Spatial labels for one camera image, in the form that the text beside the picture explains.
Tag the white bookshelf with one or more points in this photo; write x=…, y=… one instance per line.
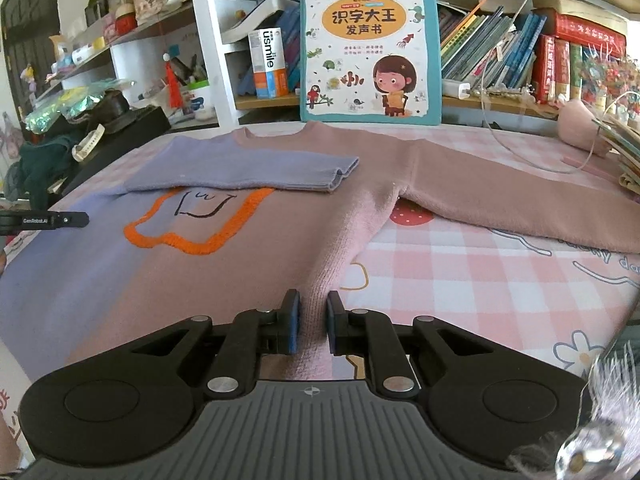
x=215, y=45

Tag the white wristband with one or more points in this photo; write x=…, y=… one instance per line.
x=87, y=144

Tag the row of leaning books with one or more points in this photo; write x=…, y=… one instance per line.
x=487, y=42

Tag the colourful bead ornament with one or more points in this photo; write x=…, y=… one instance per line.
x=610, y=75

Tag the black box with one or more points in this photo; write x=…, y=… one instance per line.
x=135, y=130

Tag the pink and purple sweater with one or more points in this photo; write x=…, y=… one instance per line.
x=210, y=265

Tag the dark green cloth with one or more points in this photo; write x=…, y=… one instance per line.
x=37, y=165

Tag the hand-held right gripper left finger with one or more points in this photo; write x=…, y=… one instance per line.
x=291, y=327

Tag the white and orange carton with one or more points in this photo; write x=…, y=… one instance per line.
x=270, y=62

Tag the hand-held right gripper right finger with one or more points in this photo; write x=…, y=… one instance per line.
x=332, y=327

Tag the red tassel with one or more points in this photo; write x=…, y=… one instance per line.
x=173, y=82

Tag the large illustrated children's book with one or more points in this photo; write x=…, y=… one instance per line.
x=369, y=50

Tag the clear plastic wrap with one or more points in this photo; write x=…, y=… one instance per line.
x=600, y=430

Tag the stack of picture books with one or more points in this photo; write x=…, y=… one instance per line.
x=622, y=147

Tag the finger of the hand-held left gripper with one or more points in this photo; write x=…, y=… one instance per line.
x=50, y=220

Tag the row of red books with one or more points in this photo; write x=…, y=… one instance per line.
x=565, y=62

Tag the white charger plug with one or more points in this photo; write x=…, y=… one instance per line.
x=456, y=89

